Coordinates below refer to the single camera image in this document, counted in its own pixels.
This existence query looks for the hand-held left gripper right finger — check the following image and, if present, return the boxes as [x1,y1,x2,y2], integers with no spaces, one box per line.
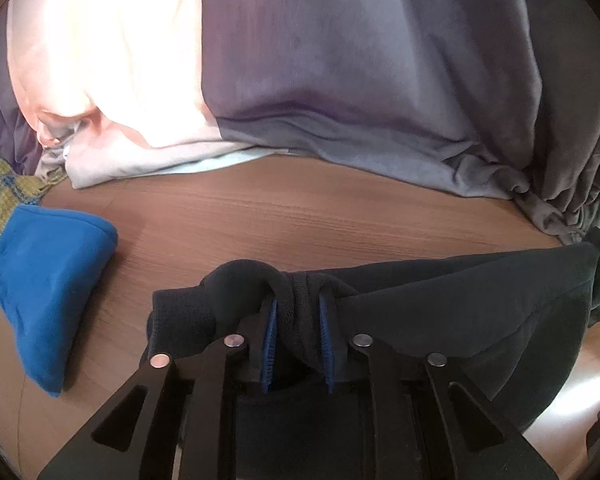
[319,292,544,480]

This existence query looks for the black pants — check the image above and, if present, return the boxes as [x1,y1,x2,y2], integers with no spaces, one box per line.
[146,241,600,480]

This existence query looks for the blue folded cloth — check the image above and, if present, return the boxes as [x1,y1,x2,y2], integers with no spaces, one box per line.
[0,204,119,399]

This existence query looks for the grey purple garment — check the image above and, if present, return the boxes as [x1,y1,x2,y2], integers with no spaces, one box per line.
[0,0,600,246]

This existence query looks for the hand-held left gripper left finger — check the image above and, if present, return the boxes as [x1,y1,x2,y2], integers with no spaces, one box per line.
[36,298,279,480]

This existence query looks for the yellow blue woven cloth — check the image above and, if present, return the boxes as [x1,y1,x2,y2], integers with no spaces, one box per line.
[0,158,68,341]

